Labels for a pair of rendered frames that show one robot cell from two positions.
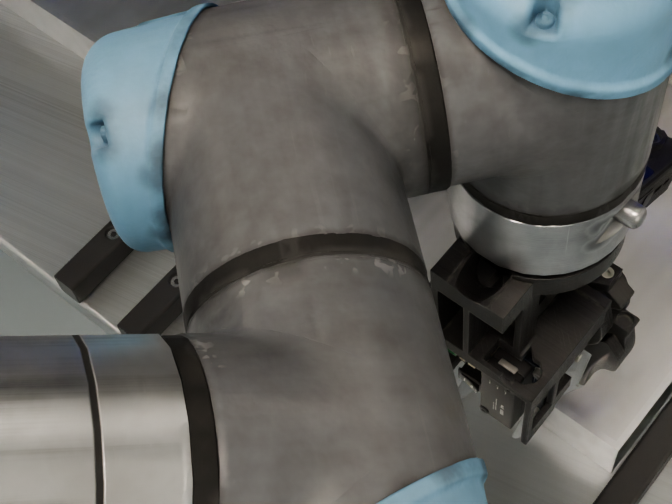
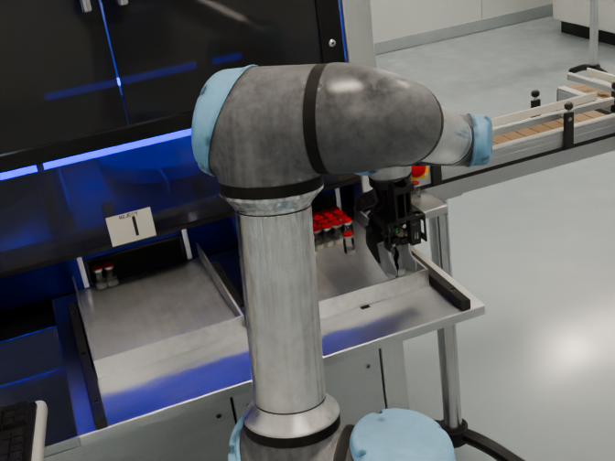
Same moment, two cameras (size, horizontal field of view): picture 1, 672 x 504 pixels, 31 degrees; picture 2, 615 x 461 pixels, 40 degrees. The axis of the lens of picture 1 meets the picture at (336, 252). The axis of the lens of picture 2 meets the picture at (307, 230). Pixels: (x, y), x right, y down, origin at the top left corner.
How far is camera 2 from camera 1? 1.17 m
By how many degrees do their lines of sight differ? 56
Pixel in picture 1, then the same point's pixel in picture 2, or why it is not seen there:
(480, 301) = (406, 185)
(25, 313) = not seen: outside the picture
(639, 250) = (367, 266)
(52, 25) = (163, 348)
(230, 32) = not seen: hidden behind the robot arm
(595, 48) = not seen: hidden behind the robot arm
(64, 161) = (220, 364)
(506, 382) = (417, 215)
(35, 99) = (184, 367)
